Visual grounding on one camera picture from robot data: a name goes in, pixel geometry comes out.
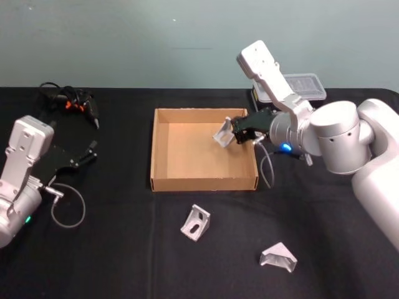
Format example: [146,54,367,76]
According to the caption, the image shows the silver metal corner bracket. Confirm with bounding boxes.
[259,242,298,273]
[213,120,235,149]
[180,204,211,242]

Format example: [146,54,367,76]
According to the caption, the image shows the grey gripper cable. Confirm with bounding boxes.
[252,135,313,189]
[42,183,87,229]

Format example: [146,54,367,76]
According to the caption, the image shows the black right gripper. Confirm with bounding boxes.
[224,108,277,146]

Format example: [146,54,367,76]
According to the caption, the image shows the black box with yellow edge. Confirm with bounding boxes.
[248,88,281,113]

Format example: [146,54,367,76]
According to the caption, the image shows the clear plastic case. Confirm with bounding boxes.
[254,73,327,102]

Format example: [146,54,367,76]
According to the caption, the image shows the black corded tool orange parts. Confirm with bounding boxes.
[38,82,101,130]

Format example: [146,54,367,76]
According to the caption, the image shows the grey right gripper cable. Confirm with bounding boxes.
[252,135,313,189]

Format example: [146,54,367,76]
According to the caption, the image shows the black table cloth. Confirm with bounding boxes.
[0,86,399,299]

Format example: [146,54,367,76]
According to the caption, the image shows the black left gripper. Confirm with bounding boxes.
[32,140,99,188]

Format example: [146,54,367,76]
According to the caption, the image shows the shallow brown cardboard tray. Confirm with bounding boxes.
[150,107,259,192]

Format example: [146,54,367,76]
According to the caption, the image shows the grey left gripper cable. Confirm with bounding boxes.
[42,183,87,229]

